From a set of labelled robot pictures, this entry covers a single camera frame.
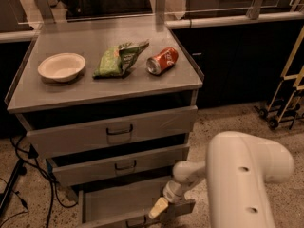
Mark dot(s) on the green chip bag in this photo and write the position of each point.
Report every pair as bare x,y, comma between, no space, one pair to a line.
117,60

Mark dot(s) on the person in dark clothes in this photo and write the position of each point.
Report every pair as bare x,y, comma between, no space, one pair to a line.
100,8

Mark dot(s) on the black tripod leg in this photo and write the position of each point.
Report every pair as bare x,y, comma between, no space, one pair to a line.
18,171

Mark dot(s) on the white paper bowl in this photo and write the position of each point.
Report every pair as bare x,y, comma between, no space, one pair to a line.
62,67

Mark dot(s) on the grey drawer cabinet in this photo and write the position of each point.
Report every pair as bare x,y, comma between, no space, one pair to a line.
41,103

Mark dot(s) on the grey top drawer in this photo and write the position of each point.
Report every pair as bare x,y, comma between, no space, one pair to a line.
82,137

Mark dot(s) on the white horizontal rail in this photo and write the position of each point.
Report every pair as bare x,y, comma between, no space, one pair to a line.
28,35

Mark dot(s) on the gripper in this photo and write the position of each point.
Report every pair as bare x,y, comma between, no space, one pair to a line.
170,194

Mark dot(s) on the grey bottom drawer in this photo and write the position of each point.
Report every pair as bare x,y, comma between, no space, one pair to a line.
128,206

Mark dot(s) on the grey middle drawer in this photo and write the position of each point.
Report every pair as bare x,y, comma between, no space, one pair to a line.
108,168

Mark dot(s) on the grey drawer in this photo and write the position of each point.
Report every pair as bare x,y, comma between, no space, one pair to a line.
82,137
128,206
108,168

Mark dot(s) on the red soda can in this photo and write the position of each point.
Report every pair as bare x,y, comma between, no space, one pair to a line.
158,64

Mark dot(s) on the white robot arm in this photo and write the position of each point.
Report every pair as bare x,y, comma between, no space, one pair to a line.
236,169

